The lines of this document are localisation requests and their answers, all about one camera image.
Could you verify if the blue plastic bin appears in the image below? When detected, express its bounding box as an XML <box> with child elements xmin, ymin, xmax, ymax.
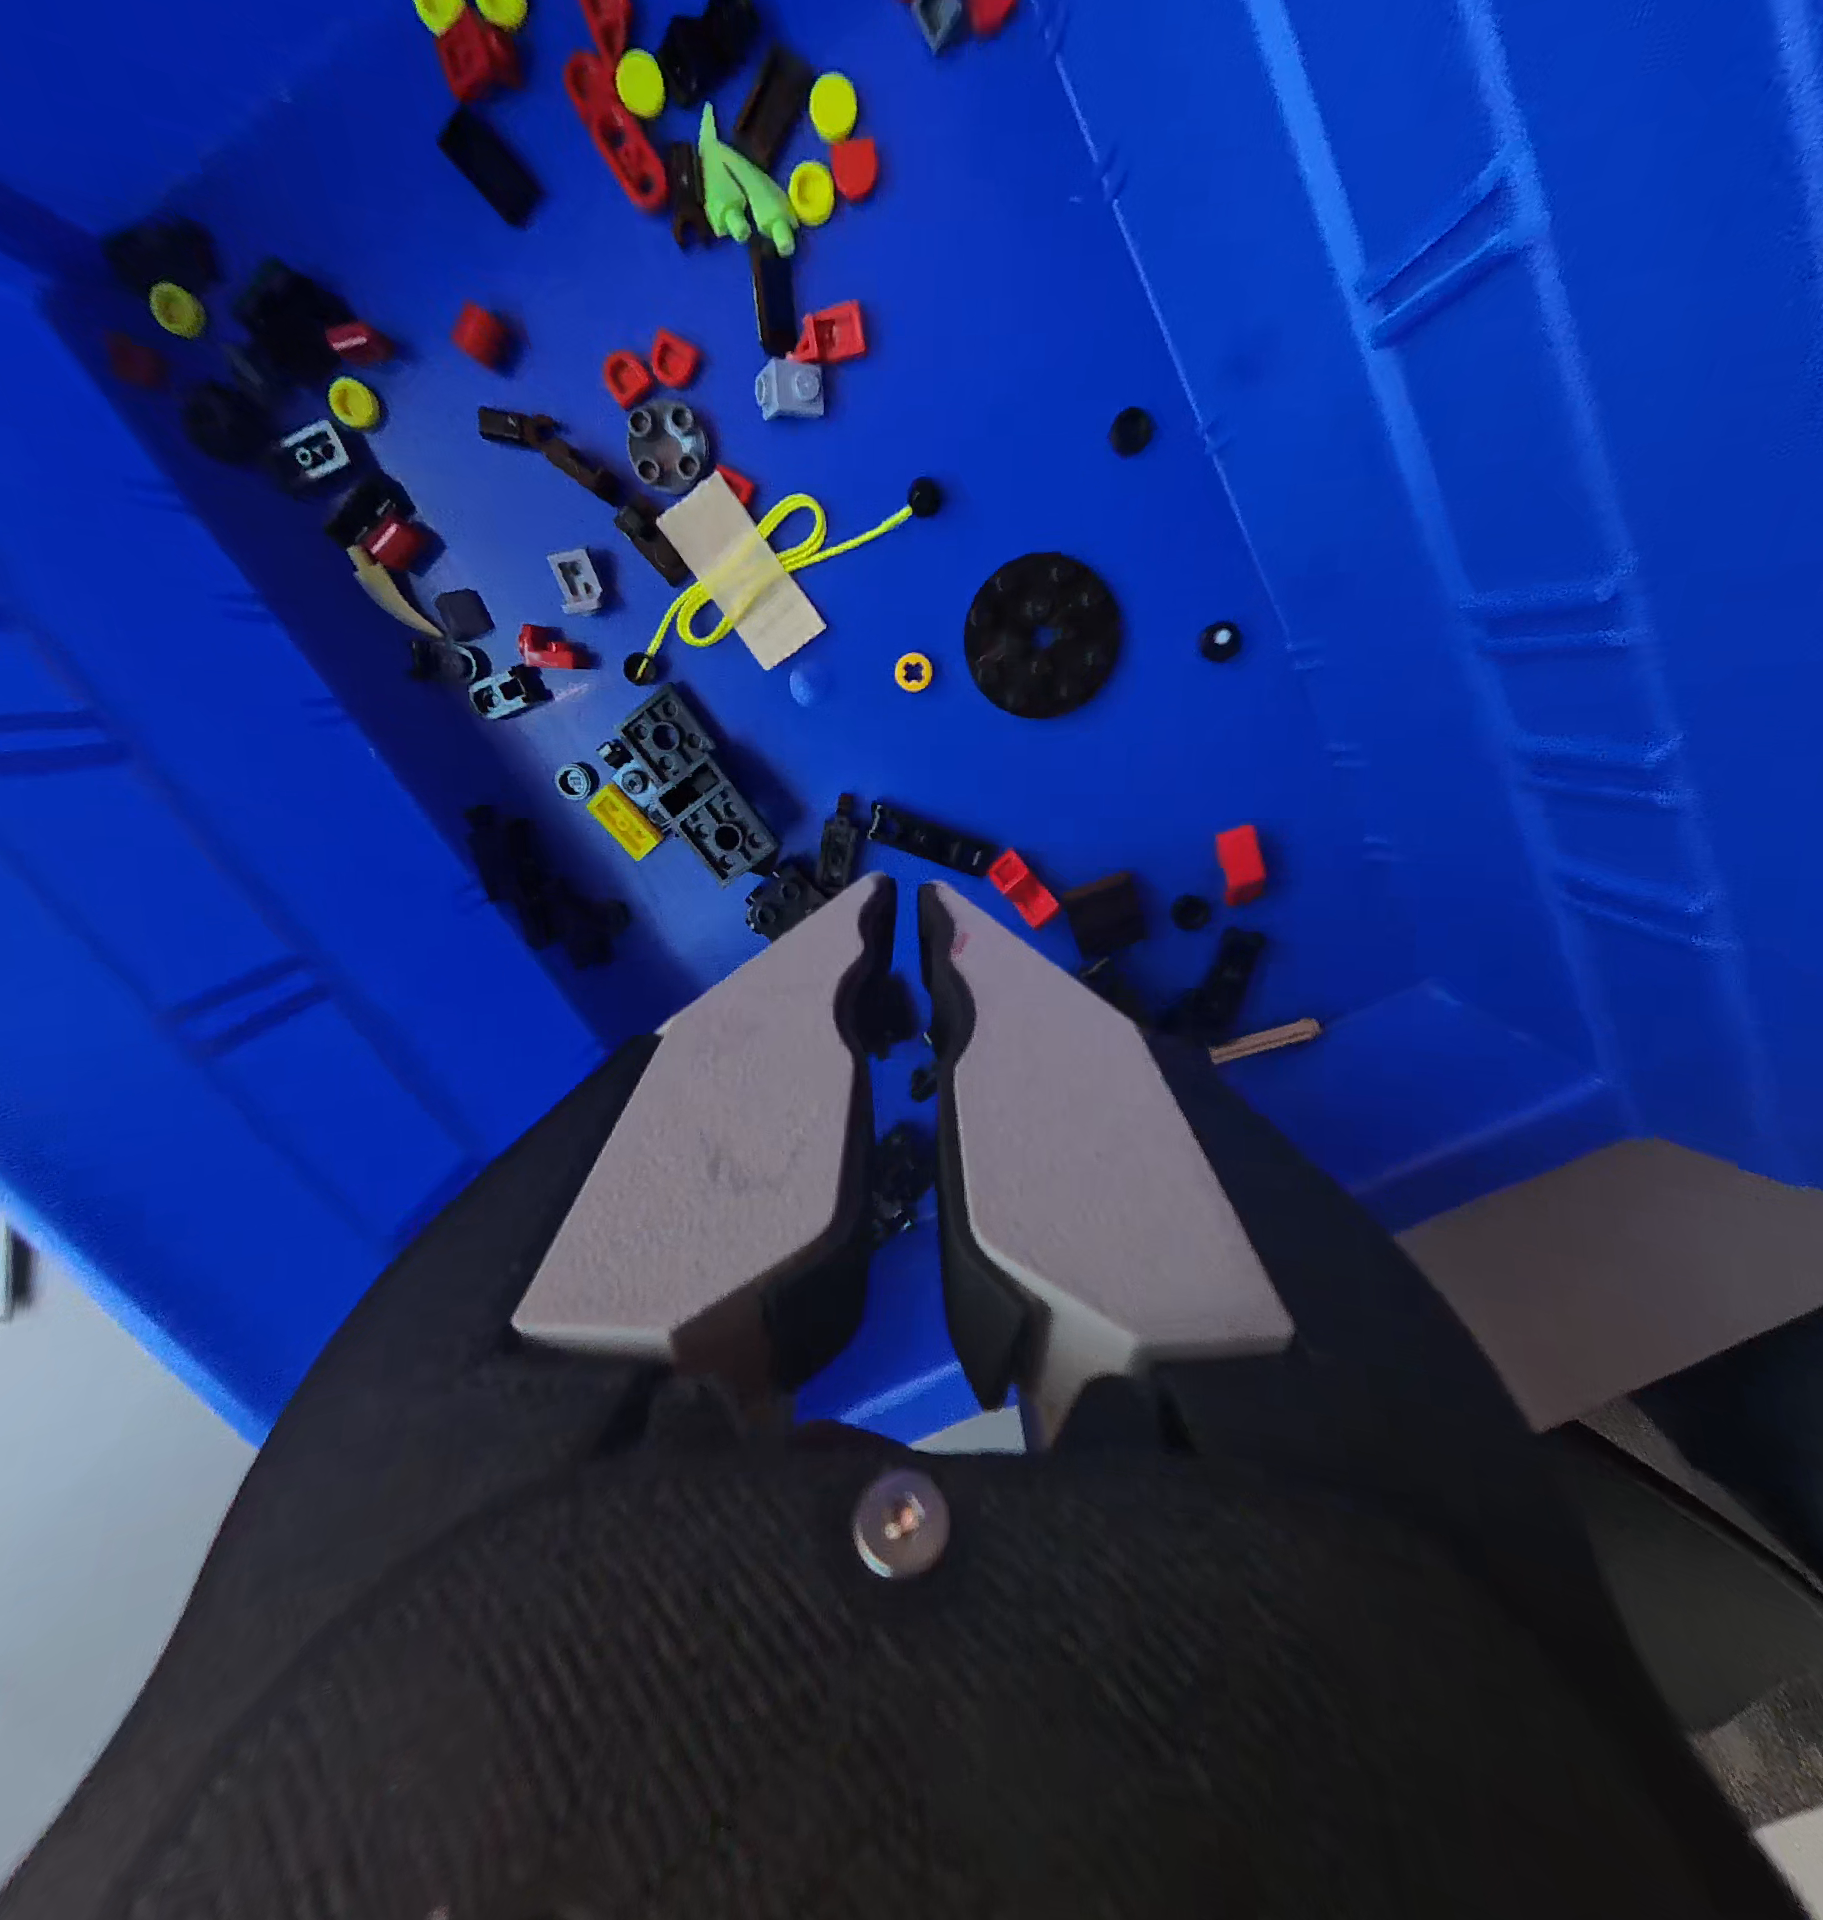
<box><xmin>0</xmin><ymin>0</ymin><xmax>1823</xmax><ymax>1445</ymax></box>

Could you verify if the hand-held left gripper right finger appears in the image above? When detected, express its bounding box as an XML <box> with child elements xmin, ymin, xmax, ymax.
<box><xmin>920</xmin><ymin>881</ymin><xmax>1298</xmax><ymax>1452</ymax></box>

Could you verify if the neon yellow string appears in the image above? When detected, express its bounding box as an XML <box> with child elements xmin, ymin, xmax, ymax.
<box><xmin>655</xmin><ymin>492</ymin><xmax>918</xmax><ymax>651</ymax></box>

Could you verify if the tan paper card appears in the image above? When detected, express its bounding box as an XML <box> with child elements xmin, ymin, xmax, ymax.
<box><xmin>654</xmin><ymin>475</ymin><xmax>829</xmax><ymax>673</ymax></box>

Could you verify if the pile of small lego pieces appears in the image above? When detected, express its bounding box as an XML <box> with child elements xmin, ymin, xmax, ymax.
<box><xmin>101</xmin><ymin>0</ymin><xmax>1326</xmax><ymax>1246</ymax></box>

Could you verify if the black round lego plate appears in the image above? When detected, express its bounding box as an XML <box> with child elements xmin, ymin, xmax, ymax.
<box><xmin>963</xmin><ymin>549</ymin><xmax>1128</xmax><ymax>721</ymax></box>

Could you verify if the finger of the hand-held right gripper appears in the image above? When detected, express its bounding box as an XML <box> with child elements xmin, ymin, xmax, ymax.
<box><xmin>1394</xmin><ymin>1138</ymin><xmax>1823</xmax><ymax>1433</ymax></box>

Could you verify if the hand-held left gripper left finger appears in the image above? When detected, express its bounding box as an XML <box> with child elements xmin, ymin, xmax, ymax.
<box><xmin>511</xmin><ymin>872</ymin><xmax>902</xmax><ymax>1397</ymax></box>

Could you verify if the lime green claw part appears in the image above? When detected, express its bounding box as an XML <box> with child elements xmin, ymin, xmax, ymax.
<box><xmin>694</xmin><ymin>102</ymin><xmax>797</xmax><ymax>251</ymax></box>

